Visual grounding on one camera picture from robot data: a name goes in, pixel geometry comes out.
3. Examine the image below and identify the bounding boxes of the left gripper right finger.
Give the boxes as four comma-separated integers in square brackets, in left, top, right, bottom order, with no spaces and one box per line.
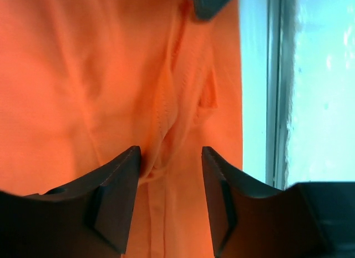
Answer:
[202,147,354,257]

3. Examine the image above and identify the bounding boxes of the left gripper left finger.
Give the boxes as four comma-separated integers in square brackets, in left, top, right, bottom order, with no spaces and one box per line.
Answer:
[1,146,141,257]

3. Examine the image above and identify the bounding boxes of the white front cover panel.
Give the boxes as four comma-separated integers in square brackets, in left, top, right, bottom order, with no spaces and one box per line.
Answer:
[286,0,354,186]

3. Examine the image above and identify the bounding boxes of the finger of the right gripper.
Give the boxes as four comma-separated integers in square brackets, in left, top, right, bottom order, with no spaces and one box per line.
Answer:
[193,0,231,20]

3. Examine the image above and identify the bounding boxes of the orange t shirt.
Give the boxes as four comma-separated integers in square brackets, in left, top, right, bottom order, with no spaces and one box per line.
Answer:
[1,0,242,257]

